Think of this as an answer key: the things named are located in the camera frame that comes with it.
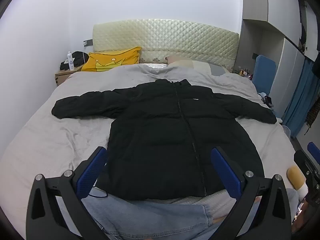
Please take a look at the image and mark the person's blue jeans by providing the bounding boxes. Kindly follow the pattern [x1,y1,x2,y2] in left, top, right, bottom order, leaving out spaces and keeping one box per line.
[82,187,299,240]

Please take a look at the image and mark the blue curtain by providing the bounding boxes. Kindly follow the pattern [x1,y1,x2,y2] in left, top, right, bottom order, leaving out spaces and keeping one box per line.
[284,59,320,138]

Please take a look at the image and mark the grey wardrobe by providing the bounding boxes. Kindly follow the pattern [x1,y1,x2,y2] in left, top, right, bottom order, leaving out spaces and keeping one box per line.
[239,0,320,120]

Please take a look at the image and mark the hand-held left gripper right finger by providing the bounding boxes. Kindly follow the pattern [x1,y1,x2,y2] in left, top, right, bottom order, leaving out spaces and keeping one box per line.
[211,146,292,240]

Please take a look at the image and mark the white plastic bottle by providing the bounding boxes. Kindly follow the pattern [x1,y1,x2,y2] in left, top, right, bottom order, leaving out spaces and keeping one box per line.
[67,51,75,71]

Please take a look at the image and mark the cream quilted headboard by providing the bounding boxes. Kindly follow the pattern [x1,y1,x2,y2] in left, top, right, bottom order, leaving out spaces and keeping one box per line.
[92,18,240,70]

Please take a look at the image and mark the blue cord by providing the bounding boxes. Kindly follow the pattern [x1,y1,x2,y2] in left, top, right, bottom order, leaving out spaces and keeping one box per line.
[89,186,109,198]

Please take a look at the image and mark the black bag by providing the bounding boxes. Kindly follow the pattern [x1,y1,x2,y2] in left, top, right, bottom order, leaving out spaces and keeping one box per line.
[59,51,90,71]

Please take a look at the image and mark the tan and white rounded object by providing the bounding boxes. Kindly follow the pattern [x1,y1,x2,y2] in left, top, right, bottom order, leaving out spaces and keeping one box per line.
[287,166,307,198]

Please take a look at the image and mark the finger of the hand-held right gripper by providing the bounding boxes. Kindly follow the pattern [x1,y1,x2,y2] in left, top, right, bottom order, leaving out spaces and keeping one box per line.
[308,142,320,158]

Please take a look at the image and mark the yellow pillow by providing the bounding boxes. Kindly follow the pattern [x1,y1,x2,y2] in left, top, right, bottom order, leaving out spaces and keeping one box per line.
[81,46,142,72]

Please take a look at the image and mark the group of small bottles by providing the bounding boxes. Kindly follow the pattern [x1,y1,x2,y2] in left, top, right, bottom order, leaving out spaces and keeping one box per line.
[239,67,254,78]

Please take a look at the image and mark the grey and pink patchwork pillow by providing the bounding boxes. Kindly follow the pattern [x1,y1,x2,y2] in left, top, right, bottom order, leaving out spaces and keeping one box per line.
[164,55,232,77]

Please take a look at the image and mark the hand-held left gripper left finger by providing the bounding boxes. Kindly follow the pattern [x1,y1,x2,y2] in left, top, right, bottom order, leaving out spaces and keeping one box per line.
[26,146,110,240]

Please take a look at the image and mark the wooden nightstand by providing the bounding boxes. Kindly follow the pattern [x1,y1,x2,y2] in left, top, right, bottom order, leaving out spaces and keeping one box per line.
[55,66,83,87]

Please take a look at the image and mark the grey bed cover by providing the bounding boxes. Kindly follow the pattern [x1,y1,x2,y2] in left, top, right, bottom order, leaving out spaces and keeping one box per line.
[0,64,300,207]

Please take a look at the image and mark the black puffer jacket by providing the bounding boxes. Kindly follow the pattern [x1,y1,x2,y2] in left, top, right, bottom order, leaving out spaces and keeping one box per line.
[51,79,277,201]

